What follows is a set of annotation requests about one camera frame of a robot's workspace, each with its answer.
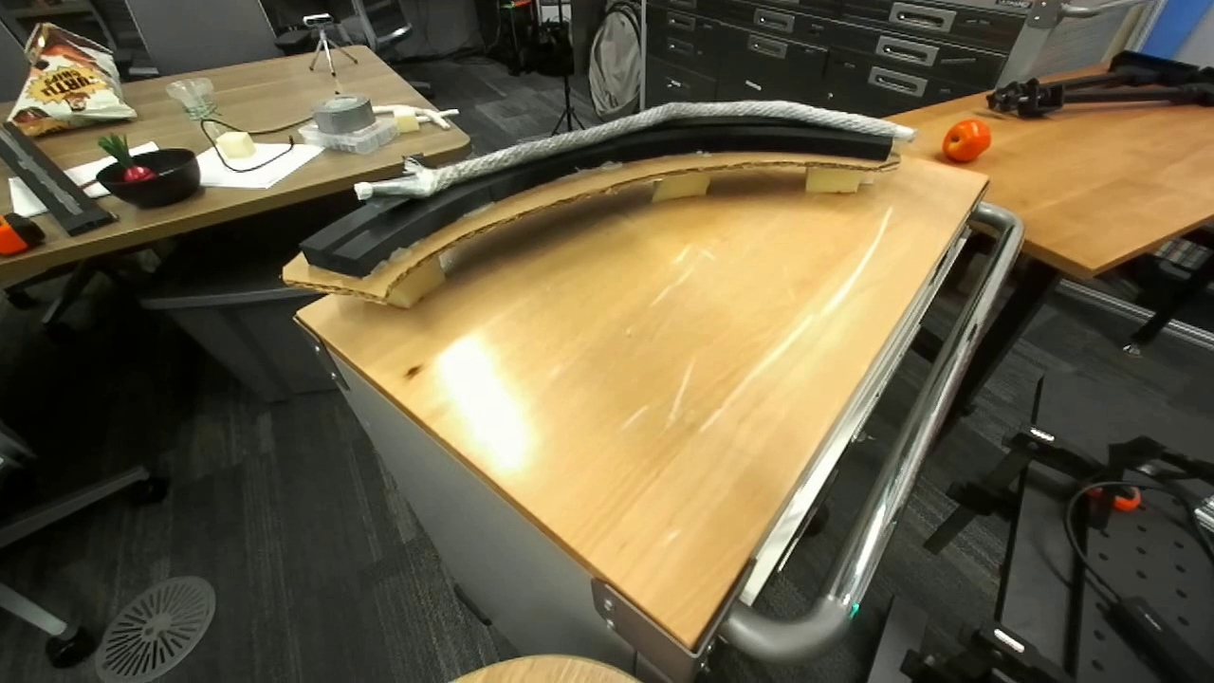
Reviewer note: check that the small tabletop tripod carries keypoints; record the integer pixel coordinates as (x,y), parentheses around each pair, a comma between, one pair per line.
(328,48)

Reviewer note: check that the round perforated floor vent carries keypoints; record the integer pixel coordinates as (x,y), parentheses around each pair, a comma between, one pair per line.
(155,628)

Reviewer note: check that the orange toy fruit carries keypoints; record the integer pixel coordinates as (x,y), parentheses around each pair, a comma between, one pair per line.
(966,143)

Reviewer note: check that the office chair base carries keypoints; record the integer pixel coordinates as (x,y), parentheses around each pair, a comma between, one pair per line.
(72,502)

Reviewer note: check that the dark drawer cabinet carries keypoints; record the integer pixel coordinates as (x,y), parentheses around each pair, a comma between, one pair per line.
(822,50)

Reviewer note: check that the wooden desk with clutter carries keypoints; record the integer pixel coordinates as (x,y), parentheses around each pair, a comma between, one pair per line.
(272,91)

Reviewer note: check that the grey cart with wooden top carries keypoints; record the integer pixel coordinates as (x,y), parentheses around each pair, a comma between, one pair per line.
(478,556)

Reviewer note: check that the orange clamp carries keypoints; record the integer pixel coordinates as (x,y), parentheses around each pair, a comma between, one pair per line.
(1119,502)

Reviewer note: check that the black folded tripod tool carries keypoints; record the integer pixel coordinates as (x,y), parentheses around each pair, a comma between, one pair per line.
(1025,99)

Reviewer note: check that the white paper sheet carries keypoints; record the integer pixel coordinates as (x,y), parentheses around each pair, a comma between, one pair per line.
(265,169)

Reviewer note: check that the round wooden stool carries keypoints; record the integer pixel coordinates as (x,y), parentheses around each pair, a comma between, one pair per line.
(545,674)

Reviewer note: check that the wooden desk with orange fruit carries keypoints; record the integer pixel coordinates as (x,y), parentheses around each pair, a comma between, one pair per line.
(1101,177)

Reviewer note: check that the long black bar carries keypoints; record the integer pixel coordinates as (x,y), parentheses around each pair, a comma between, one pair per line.
(46,180)

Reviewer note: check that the black bowl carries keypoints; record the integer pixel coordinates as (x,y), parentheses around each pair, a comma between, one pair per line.
(169,184)

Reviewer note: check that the chips bag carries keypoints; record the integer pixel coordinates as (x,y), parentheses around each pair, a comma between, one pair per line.
(65,85)

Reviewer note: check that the grey tape roll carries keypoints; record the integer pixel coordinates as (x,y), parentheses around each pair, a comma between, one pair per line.
(341,119)

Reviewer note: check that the black optical breadboard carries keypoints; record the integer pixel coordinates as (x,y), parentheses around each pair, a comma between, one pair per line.
(1138,570)

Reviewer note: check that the small orange object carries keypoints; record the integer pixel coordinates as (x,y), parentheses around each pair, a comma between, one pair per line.
(9,238)

